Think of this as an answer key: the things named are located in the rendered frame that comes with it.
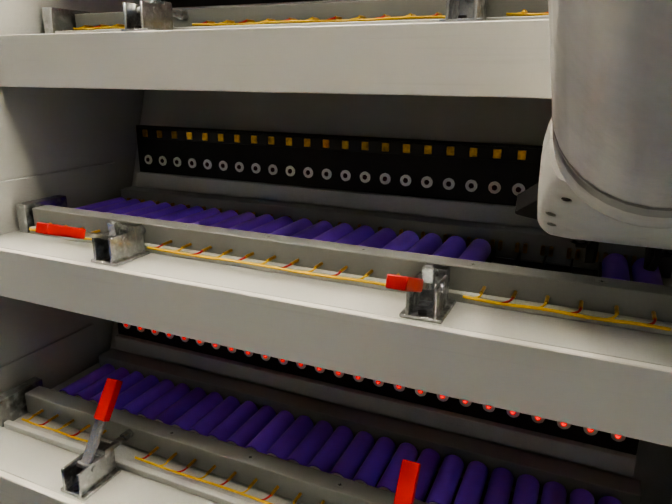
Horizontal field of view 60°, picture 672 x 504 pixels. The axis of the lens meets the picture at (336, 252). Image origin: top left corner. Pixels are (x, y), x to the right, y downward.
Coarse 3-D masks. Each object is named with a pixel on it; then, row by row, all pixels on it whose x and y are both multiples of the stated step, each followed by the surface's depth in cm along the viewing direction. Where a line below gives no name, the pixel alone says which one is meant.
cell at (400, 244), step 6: (402, 234) 49; (408, 234) 50; (414, 234) 50; (396, 240) 48; (402, 240) 48; (408, 240) 48; (414, 240) 49; (384, 246) 46; (390, 246) 46; (396, 246) 46; (402, 246) 47; (408, 246) 48
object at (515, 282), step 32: (64, 224) 55; (96, 224) 53; (160, 224) 50; (192, 224) 51; (192, 256) 47; (256, 256) 47; (288, 256) 46; (320, 256) 44; (352, 256) 43; (384, 256) 42; (416, 256) 42; (480, 288) 40; (512, 288) 39; (544, 288) 38; (576, 288) 37; (608, 288) 36; (640, 288) 36; (608, 320) 35
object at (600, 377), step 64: (0, 192) 55; (64, 192) 62; (256, 192) 61; (320, 192) 58; (0, 256) 51; (64, 256) 49; (128, 320) 47; (192, 320) 44; (256, 320) 41; (320, 320) 39; (384, 320) 37; (448, 320) 37; (512, 320) 37; (448, 384) 36; (512, 384) 35; (576, 384) 33; (640, 384) 32
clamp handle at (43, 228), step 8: (40, 224) 42; (48, 224) 41; (112, 224) 47; (40, 232) 42; (48, 232) 41; (56, 232) 42; (64, 232) 43; (72, 232) 43; (80, 232) 44; (88, 232) 45; (112, 232) 48
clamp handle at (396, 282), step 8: (424, 272) 37; (432, 272) 37; (392, 280) 31; (400, 280) 31; (408, 280) 31; (416, 280) 33; (424, 280) 38; (432, 280) 37; (392, 288) 31; (400, 288) 31; (408, 288) 31; (416, 288) 33; (424, 288) 35; (432, 288) 37
